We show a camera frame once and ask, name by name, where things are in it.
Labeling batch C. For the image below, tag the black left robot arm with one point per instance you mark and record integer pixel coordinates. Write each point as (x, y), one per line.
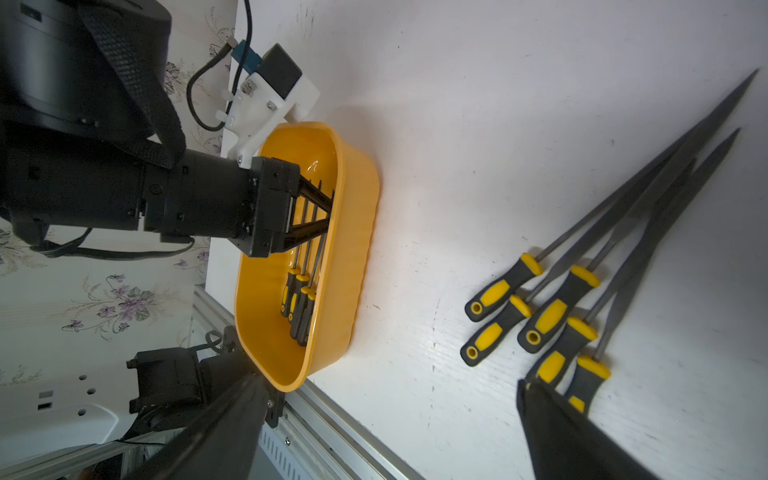
(90, 139)

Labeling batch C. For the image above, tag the aluminium front rail frame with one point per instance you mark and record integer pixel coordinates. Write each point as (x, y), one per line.
(65, 404)

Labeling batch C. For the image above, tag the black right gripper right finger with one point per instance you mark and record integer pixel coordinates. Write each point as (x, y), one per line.
(564, 444)

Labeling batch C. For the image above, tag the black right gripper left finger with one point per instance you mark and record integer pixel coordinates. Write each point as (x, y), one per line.
(219, 444)

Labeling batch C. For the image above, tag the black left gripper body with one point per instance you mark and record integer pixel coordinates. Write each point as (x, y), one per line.
(273, 189)

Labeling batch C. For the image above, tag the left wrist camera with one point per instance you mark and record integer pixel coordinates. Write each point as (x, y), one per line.
(275, 90)

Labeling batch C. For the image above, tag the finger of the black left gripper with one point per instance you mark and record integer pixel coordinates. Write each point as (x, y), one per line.
(298, 235)
(314, 195)

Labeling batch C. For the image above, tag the yellow plastic storage tray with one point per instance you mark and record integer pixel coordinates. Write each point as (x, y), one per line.
(352, 179)

